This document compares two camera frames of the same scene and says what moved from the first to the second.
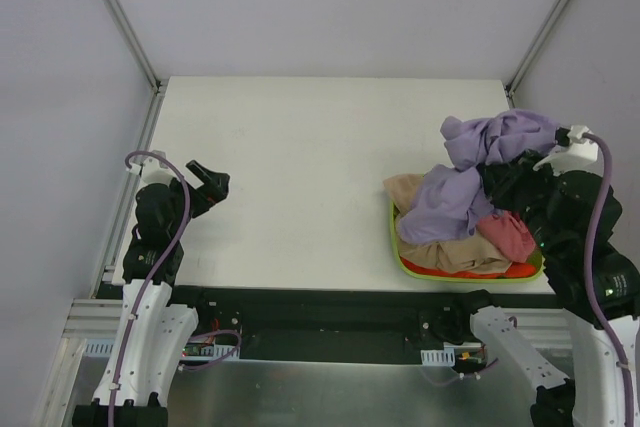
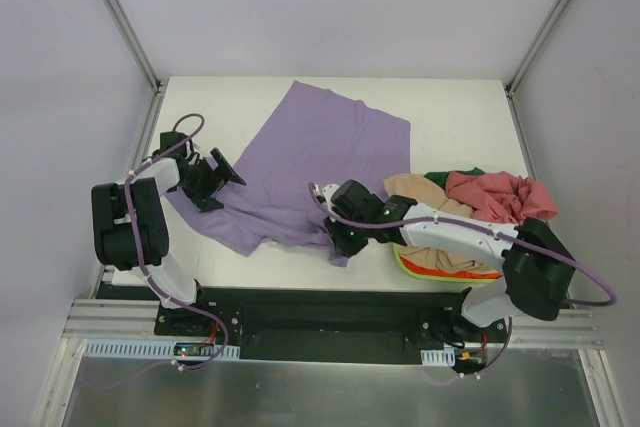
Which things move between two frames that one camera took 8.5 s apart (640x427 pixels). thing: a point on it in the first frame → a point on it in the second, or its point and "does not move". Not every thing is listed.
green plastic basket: (413, 274) does not move
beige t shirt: (469, 255) does not move
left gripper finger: (215, 183) → (226, 166)
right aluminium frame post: (548, 22) does not move
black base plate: (343, 322) does not move
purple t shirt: (448, 202) → (309, 138)
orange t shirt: (516, 269) does not move
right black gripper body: (507, 183) → (338, 238)
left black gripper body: (201, 192) → (211, 183)
